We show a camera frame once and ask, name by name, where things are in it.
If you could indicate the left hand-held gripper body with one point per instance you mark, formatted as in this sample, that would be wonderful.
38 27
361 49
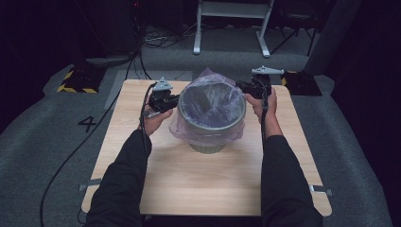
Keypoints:
160 94

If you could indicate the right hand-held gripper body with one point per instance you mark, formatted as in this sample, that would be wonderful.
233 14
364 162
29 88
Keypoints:
263 83

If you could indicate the purple plastic trash bag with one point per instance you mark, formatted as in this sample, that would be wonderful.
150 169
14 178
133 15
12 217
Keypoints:
205 132

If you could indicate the green plastic waste bin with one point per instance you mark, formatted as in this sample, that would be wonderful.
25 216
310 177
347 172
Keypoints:
214 138

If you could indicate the person's right hand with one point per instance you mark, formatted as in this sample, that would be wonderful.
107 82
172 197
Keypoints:
268 105

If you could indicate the person's left hand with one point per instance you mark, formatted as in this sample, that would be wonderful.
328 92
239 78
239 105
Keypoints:
156 121

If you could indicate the black chair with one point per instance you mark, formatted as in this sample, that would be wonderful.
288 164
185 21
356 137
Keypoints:
294 28

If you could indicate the grey stand column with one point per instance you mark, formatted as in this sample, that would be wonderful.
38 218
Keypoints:
332 34

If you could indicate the black yellow striped base plate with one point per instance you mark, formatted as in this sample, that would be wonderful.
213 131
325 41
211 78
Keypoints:
80 80
301 83

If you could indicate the white metal desk frame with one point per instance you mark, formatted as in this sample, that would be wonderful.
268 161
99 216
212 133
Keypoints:
233 19

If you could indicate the grey metal table bracket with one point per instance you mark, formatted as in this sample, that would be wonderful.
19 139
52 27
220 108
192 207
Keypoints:
90 184
321 189

